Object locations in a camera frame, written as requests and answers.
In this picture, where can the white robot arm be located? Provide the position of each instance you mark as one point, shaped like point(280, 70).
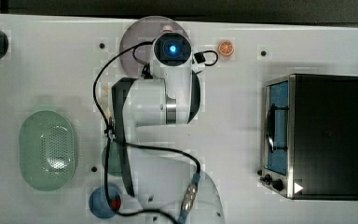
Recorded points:
point(168, 183)

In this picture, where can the yellow banana toy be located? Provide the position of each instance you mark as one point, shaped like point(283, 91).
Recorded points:
point(106, 101)

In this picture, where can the orange slice toy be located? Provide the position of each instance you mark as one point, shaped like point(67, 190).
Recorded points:
point(225, 48)

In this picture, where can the light green cup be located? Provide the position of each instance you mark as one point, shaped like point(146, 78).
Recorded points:
point(110, 160)

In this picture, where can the blue bowl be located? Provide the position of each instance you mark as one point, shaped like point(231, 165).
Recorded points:
point(98, 205)

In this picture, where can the black toaster oven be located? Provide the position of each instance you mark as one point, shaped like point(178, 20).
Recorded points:
point(310, 137)

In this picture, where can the green perforated oval basket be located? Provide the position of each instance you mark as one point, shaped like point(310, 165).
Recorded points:
point(48, 155)

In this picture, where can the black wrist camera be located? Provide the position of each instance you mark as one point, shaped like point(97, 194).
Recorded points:
point(199, 57)

